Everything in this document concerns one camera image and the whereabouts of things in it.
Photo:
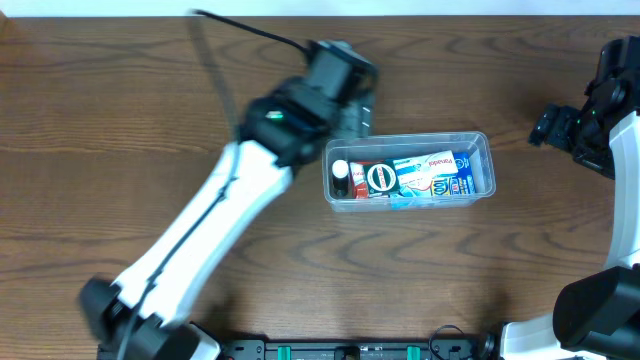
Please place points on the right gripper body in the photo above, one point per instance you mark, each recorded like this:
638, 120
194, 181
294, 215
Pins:
553, 126

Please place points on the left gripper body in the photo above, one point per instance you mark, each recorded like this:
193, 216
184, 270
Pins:
361, 120

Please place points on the dark bottle white cap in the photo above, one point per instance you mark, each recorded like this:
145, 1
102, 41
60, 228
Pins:
340, 173

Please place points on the green square box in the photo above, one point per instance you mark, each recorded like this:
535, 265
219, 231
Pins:
381, 179

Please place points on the red Panadol ActiFast box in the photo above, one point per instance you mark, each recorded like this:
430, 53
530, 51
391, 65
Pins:
359, 185

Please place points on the white Panadol box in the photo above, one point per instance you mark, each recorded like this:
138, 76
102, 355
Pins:
421, 170

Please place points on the blue Kool Fever box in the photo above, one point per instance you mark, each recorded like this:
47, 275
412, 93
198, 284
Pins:
461, 183

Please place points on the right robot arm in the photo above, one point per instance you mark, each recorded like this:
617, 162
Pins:
596, 317

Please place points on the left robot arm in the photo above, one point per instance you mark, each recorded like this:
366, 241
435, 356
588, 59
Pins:
144, 313

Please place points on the clear plastic container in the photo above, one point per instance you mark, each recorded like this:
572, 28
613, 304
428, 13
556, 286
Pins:
380, 148

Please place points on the black mounting rail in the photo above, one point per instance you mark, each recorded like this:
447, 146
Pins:
345, 350

